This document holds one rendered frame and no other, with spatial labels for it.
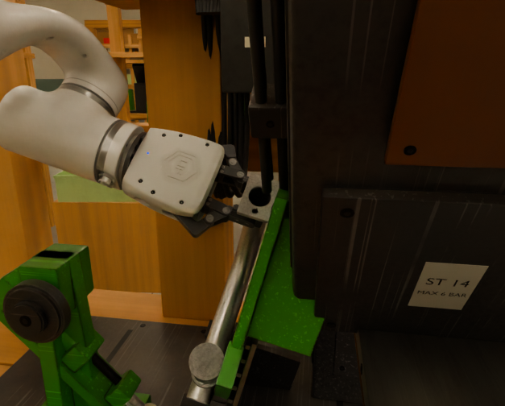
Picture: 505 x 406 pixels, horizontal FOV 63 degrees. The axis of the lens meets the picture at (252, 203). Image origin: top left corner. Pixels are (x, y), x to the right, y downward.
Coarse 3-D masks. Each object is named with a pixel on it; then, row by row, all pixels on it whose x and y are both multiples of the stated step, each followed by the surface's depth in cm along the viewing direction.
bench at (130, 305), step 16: (96, 304) 93; (112, 304) 93; (128, 304) 93; (144, 304) 93; (160, 304) 93; (144, 320) 87; (160, 320) 87; (176, 320) 87; (192, 320) 87; (0, 336) 82; (0, 352) 77; (16, 352) 77; (0, 368) 73
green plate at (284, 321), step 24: (288, 216) 39; (264, 240) 38; (288, 240) 39; (264, 264) 39; (288, 264) 40; (264, 288) 41; (288, 288) 41; (264, 312) 42; (288, 312) 41; (312, 312) 41; (240, 336) 42; (264, 336) 43; (288, 336) 42; (312, 336) 42
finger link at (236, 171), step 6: (222, 168) 51; (228, 168) 51; (234, 168) 51; (222, 174) 51; (228, 174) 51; (234, 174) 51; (240, 174) 51; (216, 180) 53; (222, 180) 52; (228, 180) 53; (234, 186) 53
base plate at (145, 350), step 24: (120, 336) 78; (144, 336) 78; (168, 336) 78; (192, 336) 78; (24, 360) 72; (120, 360) 72; (144, 360) 72; (168, 360) 72; (0, 384) 66; (24, 384) 66; (144, 384) 66; (168, 384) 66
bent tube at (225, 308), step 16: (256, 176) 50; (256, 192) 51; (272, 192) 49; (240, 208) 48; (256, 208) 48; (240, 240) 58; (256, 240) 57; (240, 256) 58; (240, 272) 58; (224, 288) 58; (240, 288) 57; (224, 304) 56; (240, 304) 57; (224, 320) 55; (208, 336) 54; (224, 336) 54; (224, 352) 53; (192, 384) 51; (208, 400) 50
